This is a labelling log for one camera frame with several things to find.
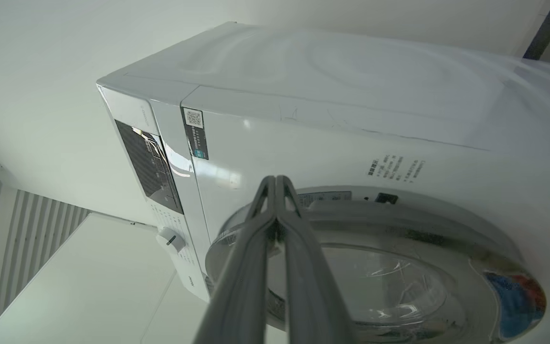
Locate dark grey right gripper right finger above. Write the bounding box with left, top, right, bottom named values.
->
left=275, top=175, right=358, bottom=344

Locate dark blue vertical post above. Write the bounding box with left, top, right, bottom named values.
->
left=523, top=0, right=550, bottom=60

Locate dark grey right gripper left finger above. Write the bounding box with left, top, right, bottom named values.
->
left=193, top=175, right=276, bottom=344

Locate round chrome washing machine door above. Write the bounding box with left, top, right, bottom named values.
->
left=205, top=185, right=547, bottom=344

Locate white front-load washing machine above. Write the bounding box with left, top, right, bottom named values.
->
left=96, top=21, right=550, bottom=344

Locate black QR code sticker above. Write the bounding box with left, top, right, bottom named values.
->
left=181, top=107, right=209, bottom=161

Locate white cabinet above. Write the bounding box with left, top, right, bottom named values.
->
left=0, top=213, right=211, bottom=344

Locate colourful round door sticker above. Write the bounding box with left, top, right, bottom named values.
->
left=483, top=271, right=547, bottom=341

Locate white round control knob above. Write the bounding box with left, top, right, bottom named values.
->
left=156, top=227, right=186, bottom=254

